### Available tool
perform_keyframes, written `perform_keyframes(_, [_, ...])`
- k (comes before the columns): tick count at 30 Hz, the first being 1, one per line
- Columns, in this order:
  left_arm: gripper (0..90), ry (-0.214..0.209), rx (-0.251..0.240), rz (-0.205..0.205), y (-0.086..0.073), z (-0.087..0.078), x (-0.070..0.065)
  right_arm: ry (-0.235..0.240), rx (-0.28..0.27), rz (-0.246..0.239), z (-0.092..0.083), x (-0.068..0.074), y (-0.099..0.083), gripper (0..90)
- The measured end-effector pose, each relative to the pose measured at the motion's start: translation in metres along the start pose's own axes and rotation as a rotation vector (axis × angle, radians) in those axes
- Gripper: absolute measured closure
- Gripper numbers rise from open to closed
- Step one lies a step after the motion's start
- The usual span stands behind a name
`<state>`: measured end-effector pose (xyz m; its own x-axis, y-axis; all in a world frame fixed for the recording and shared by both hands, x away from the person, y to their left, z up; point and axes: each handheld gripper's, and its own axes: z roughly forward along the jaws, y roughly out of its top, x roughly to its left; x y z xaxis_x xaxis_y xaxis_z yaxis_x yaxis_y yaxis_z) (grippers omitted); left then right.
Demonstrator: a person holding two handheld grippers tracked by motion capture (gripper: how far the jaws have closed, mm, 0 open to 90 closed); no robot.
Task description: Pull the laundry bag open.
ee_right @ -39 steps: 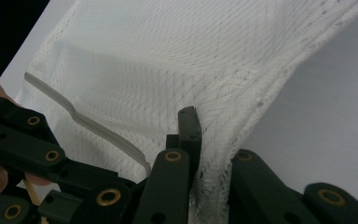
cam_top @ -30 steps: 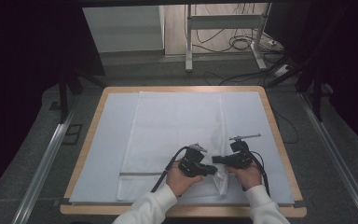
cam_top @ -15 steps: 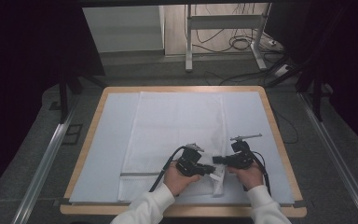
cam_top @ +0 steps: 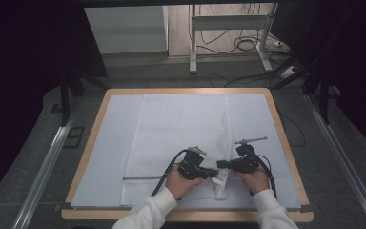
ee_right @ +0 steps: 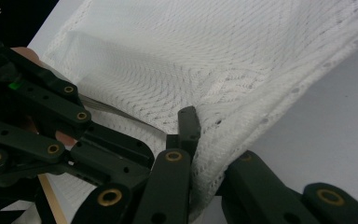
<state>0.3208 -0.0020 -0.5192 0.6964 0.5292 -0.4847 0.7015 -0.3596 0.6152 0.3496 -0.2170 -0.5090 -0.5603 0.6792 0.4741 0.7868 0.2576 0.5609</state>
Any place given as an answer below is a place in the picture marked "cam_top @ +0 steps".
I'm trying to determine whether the person's right hand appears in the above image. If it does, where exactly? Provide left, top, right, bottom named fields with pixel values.
left=233, top=165, right=272, bottom=196

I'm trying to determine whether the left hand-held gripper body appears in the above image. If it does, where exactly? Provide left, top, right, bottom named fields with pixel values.
left=177, top=145, right=210, bottom=181

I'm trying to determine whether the wooden table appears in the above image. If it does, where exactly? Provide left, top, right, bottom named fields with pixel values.
left=60, top=87, right=315, bottom=223

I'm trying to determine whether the white power strip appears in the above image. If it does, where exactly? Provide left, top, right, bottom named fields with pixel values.
left=279, top=65, right=300, bottom=80

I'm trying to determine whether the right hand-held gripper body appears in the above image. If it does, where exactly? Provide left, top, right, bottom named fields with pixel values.
left=234, top=135, right=269, bottom=175

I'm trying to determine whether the bundle of black floor cables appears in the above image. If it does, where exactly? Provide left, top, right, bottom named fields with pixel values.
left=195, top=3, right=289, bottom=55

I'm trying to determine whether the white cabinet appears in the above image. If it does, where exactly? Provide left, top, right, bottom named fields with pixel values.
left=84, top=5, right=170, bottom=55

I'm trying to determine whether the white table sheet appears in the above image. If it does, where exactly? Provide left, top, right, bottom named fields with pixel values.
left=71, top=93, right=302, bottom=210

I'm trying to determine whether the aluminium floor rail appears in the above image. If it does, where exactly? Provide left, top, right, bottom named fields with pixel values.
left=10, top=116, right=77, bottom=229
left=304, top=94, right=366, bottom=229

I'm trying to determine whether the white metal desk frame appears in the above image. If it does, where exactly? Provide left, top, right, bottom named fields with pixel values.
left=188, top=3, right=279, bottom=75

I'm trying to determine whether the black floor cable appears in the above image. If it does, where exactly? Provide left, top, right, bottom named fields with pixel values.
left=278, top=110, right=307, bottom=148

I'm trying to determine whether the black metal stand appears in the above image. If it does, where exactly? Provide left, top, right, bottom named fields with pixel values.
left=272, top=55, right=332, bottom=126
left=59, top=73, right=112, bottom=127

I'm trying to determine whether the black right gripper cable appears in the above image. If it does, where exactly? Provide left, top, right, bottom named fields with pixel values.
left=251, top=154, right=278, bottom=200

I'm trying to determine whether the black floor plate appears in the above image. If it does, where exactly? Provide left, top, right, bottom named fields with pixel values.
left=63, top=126, right=86, bottom=149

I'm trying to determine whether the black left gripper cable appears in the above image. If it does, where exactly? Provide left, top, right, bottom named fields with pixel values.
left=150, top=148, right=189, bottom=198

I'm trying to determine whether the white mesh laundry bag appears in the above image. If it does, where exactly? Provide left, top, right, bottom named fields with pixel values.
left=119, top=93, right=234, bottom=207

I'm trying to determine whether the black table corner bracket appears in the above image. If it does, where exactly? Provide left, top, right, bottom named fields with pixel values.
left=298, top=203, right=315, bottom=214
left=53, top=201, right=74, bottom=212

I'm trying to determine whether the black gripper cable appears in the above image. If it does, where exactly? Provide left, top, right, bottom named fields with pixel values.
left=251, top=154, right=278, bottom=200
left=150, top=148, right=189, bottom=198

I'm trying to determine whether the dark curtain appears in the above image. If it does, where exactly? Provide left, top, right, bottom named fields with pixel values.
left=0, top=0, right=110, bottom=208
left=269, top=0, right=366, bottom=160

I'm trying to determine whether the person's left hand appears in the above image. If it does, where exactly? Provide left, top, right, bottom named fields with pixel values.
left=165, top=165, right=205, bottom=201

